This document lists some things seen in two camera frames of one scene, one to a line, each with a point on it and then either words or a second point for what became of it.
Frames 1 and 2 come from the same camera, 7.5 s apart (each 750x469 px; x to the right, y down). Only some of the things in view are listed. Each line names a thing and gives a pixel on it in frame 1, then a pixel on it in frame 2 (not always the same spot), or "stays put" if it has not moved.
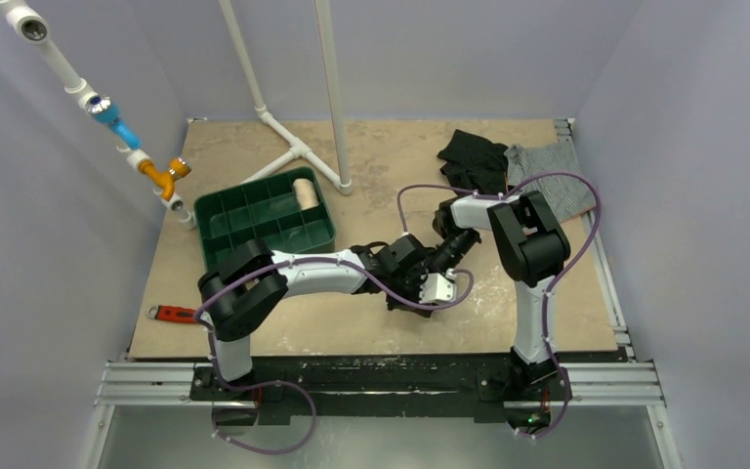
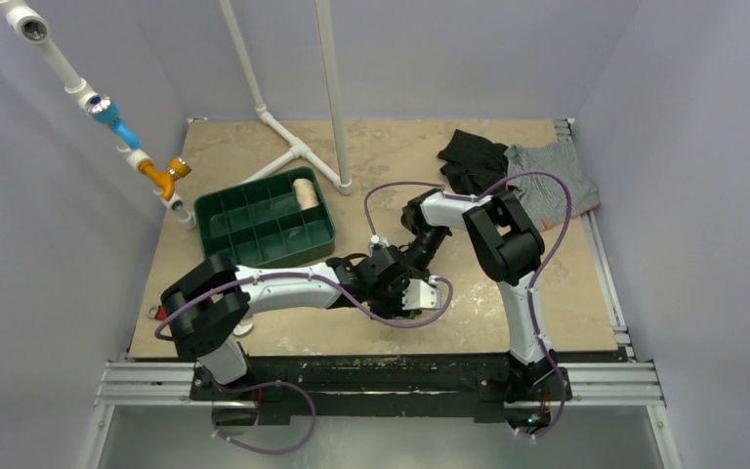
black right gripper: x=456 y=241 to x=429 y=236
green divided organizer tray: x=265 y=209 stays put
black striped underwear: x=475 y=164 stays put
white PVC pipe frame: x=298 y=149 stays put
